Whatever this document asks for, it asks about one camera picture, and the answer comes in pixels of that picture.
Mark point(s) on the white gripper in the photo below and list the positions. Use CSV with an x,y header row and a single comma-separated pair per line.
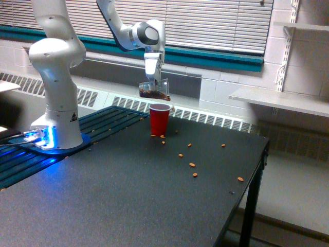
x,y
153,62

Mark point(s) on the clear plastic cup with nuts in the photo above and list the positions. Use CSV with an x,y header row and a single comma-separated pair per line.
x,y
145,90

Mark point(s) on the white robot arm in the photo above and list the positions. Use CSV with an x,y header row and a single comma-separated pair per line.
x,y
61,50

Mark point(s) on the red plastic cup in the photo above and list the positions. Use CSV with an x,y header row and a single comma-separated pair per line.
x,y
159,117

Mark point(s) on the white baseboard radiator vent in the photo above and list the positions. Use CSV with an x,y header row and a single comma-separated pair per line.
x,y
96,99

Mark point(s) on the white window blinds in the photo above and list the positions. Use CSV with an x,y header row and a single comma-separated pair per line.
x,y
233,26

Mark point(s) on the white object at left edge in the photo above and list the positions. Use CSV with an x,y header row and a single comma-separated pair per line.
x,y
8,86

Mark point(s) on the black table leg frame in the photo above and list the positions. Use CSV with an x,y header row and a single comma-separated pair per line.
x,y
253,189

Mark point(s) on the white shelf bracket rail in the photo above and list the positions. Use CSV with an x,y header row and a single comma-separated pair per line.
x,y
289,33

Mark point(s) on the white upper wall shelf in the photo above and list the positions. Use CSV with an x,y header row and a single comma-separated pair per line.
x,y
302,26

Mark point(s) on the white wall shelf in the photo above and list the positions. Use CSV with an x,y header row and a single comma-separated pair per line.
x,y
281,100
302,26

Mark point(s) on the blue slotted mounting rail plate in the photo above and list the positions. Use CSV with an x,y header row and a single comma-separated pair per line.
x,y
21,161

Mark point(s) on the white lower wall shelf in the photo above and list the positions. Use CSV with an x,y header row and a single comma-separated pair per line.
x,y
281,100

